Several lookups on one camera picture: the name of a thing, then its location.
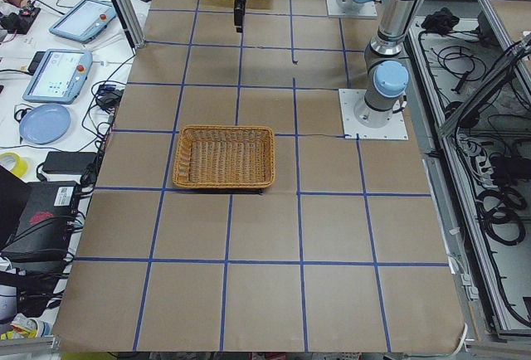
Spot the yellow tape on desk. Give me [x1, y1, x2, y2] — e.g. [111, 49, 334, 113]
[0, 152, 28, 178]

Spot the black power adapter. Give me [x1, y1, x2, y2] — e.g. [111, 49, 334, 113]
[41, 151, 96, 175]

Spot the lower teach pendant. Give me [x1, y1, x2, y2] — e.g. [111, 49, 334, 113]
[22, 49, 93, 105]

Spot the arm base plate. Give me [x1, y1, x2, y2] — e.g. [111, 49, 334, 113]
[339, 89, 408, 140]
[326, 0, 378, 19]

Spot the black computer box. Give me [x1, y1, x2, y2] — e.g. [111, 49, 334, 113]
[1, 181, 84, 263]

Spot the blue plate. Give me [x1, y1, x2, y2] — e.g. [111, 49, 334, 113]
[19, 104, 71, 144]

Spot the upper teach pendant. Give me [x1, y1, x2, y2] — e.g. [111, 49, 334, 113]
[49, 0, 117, 43]

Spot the aluminium frame post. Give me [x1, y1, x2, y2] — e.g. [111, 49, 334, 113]
[111, 0, 145, 49]

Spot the black cloth bundle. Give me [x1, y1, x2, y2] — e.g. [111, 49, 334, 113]
[421, 7, 460, 35]

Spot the teach pendant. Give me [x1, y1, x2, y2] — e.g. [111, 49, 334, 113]
[49, 0, 117, 43]
[22, 49, 93, 105]

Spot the brown wicker basket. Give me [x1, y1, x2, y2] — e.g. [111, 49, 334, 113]
[173, 125, 275, 189]

